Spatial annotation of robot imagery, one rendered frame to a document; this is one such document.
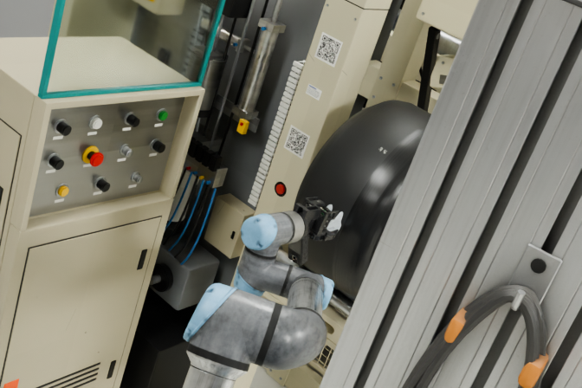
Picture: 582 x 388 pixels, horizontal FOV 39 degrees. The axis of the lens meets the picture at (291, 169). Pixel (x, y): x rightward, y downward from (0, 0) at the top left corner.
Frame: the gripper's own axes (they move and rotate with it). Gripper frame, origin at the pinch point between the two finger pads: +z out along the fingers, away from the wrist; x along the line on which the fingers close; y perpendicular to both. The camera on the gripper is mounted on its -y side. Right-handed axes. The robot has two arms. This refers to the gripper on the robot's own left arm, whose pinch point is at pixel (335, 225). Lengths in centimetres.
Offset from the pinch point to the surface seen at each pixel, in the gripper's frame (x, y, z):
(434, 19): 19, 53, 41
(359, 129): 9.9, 22.2, 9.6
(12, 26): 297, -61, 117
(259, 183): 41.5, -12.7, 23.5
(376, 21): 27, 47, 24
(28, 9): 299, -51, 125
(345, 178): 4.1, 11.1, 2.6
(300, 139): 31.9, 7.4, 20.0
